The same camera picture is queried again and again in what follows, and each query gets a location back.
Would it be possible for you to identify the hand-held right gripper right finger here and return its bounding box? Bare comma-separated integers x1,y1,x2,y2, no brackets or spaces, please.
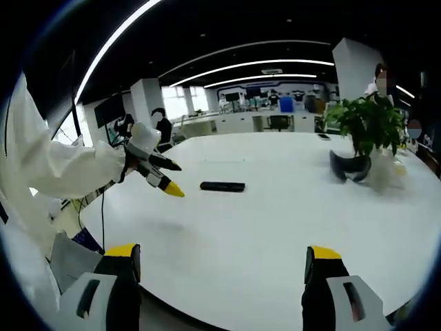
301,245,392,331

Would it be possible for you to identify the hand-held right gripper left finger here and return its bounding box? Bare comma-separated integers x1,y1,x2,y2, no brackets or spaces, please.
51,243,143,331

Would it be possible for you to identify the black remote control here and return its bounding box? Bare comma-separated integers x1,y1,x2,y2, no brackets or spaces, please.
199,181,247,194

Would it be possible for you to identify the grey mesh chair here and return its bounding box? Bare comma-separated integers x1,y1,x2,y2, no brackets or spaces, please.
50,231,105,294

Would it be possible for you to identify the blue patterned cloth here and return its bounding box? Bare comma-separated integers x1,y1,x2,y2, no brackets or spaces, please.
71,228,105,255

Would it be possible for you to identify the black tripod stand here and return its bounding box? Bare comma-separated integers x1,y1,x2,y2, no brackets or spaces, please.
70,50,85,141

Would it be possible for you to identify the white counter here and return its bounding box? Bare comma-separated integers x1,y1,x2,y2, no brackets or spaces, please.
174,110,325,137

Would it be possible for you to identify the person's white clothing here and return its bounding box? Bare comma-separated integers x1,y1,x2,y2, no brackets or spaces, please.
0,191,61,321

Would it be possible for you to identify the long ceiling strip light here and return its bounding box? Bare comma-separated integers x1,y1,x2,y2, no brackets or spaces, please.
74,0,163,104

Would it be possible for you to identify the black office chair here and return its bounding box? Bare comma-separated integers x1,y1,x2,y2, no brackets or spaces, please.
265,114,293,132

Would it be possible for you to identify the black headset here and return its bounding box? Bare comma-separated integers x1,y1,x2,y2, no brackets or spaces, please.
329,149,373,183

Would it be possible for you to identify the clear glass vase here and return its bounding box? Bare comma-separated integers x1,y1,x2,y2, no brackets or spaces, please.
367,150,409,196

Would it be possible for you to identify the green potted plant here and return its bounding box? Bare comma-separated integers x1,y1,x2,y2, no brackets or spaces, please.
322,93,408,160

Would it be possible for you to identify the black wall screen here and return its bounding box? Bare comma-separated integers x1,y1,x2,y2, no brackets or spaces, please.
94,93,125,129

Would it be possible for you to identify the black cable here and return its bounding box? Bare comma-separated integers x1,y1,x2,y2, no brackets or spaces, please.
99,188,106,254

